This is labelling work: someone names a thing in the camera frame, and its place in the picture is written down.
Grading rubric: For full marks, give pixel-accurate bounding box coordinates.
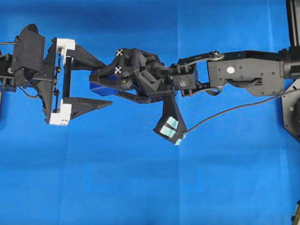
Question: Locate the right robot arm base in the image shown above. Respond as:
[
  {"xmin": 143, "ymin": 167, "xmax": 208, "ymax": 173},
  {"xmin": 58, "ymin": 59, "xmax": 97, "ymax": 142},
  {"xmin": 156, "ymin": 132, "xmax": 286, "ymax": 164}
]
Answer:
[{"xmin": 282, "ymin": 0, "xmax": 300, "ymax": 141}]

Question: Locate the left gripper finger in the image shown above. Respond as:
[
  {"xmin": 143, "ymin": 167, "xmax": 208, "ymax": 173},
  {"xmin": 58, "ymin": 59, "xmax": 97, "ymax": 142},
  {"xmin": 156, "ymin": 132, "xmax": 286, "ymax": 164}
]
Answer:
[
  {"xmin": 56, "ymin": 38, "xmax": 105, "ymax": 70},
  {"xmin": 46, "ymin": 97, "xmax": 113, "ymax": 126}
]

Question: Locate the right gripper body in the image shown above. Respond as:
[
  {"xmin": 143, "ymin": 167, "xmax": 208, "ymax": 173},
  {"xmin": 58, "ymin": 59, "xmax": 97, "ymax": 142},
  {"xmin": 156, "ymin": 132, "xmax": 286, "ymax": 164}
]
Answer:
[{"xmin": 135, "ymin": 50, "xmax": 175, "ymax": 98}]

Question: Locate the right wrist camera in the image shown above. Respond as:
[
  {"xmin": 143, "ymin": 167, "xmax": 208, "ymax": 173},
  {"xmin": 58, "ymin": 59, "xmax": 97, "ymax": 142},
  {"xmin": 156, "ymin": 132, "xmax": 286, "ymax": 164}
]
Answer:
[{"xmin": 153, "ymin": 91, "xmax": 187, "ymax": 146}]

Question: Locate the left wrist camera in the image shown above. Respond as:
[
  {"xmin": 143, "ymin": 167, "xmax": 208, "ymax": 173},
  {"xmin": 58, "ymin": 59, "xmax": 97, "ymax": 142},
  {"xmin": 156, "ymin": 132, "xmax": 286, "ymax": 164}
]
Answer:
[{"xmin": 11, "ymin": 23, "xmax": 45, "ymax": 86}]

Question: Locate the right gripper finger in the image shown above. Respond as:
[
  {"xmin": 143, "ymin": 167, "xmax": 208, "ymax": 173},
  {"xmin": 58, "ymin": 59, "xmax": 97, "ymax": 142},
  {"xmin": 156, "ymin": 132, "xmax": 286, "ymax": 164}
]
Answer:
[
  {"xmin": 89, "ymin": 48, "xmax": 141, "ymax": 90},
  {"xmin": 115, "ymin": 91, "xmax": 155, "ymax": 104}
]

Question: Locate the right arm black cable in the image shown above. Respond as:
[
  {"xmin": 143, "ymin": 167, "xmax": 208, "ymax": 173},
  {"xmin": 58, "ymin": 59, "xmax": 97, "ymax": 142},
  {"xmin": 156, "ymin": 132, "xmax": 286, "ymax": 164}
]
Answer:
[{"xmin": 186, "ymin": 85, "xmax": 300, "ymax": 138}]

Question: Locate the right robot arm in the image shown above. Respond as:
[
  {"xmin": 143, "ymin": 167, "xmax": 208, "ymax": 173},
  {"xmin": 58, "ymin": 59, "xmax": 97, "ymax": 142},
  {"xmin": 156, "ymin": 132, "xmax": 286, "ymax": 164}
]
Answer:
[{"xmin": 89, "ymin": 46, "xmax": 300, "ymax": 104}]

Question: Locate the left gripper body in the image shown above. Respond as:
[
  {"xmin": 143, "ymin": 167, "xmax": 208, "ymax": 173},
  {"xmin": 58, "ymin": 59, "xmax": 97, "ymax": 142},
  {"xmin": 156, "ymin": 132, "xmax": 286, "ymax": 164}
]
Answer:
[{"xmin": 37, "ymin": 38, "xmax": 72, "ymax": 123}]

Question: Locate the blue block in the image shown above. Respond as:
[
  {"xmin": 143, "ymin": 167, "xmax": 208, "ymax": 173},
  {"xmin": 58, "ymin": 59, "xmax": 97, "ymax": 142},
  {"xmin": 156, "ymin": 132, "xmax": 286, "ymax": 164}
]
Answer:
[{"xmin": 90, "ymin": 70, "xmax": 120, "ymax": 97}]

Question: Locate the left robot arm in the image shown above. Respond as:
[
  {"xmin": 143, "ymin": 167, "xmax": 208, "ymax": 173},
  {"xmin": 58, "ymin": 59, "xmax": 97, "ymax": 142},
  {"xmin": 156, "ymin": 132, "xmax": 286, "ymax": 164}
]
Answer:
[{"xmin": 0, "ymin": 29, "xmax": 112, "ymax": 126}]

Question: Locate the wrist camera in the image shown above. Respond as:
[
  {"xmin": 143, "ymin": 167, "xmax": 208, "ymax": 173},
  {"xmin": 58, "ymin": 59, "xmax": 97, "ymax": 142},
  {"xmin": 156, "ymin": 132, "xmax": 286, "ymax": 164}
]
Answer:
[
  {"xmin": 11, "ymin": 23, "xmax": 45, "ymax": 86},
  {"xmin": 153, "ymin": 91, "xmax": 187, "ymax": 146}
]

